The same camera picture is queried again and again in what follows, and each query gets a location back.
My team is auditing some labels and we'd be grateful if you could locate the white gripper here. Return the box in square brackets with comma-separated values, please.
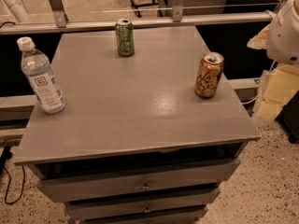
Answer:
[247, 0, 299, 119]

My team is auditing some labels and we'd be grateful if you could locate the orange soda can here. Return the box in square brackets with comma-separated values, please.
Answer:
[194, 52, 224, 98]

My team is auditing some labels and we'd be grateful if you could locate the green soda can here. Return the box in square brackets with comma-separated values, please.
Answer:
[115, 19, 135, 57]

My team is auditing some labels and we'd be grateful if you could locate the clear blue plastic water bottle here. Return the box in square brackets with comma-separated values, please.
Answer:
[17, 36, 66, 114]

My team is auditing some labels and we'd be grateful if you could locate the black stand base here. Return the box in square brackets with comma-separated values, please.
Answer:
[130, 0, 158, 18]

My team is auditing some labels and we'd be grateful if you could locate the grey drawer cabinet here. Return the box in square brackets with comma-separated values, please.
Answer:
[15, 26, 260, 224]

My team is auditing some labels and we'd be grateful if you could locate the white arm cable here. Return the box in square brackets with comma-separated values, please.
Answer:
[241, 59, 278, 105]

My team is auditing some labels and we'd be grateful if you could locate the grey metal rail frame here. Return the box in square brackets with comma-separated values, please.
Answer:
[1, 0, 287, 34]

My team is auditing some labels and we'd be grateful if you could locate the black floor cable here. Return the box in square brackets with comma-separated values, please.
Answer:
[0, 137, 26, 205]

